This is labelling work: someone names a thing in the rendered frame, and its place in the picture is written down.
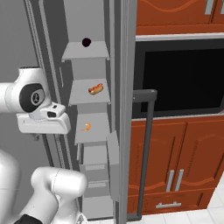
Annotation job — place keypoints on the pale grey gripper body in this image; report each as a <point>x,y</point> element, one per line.
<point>43,126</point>

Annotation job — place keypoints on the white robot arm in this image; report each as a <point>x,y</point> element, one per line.
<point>49,186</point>

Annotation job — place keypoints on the grey freezer shelf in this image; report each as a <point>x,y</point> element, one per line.
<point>87,52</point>
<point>97,134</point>
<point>81,93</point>

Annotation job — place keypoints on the hot dog in bun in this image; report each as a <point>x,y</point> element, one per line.
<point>96,89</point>

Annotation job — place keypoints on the grey freezer drawer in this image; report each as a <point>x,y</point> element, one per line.
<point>94,172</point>
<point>96,189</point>

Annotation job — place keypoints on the grey fridge door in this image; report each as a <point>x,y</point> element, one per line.
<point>17,35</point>

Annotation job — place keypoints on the orange wooden cupboard door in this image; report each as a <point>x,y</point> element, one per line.
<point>172,11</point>
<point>163,151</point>
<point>219,17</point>
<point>204,145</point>

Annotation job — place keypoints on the orange shrimp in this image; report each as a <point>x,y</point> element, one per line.
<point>86,127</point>

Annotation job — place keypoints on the dark purple round fruit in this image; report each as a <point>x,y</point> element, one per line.
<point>86,42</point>

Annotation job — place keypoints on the black built-in oven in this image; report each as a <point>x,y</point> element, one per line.
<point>183,78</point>

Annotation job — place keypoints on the orange wooden drawer front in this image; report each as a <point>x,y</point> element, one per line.
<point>186,201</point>

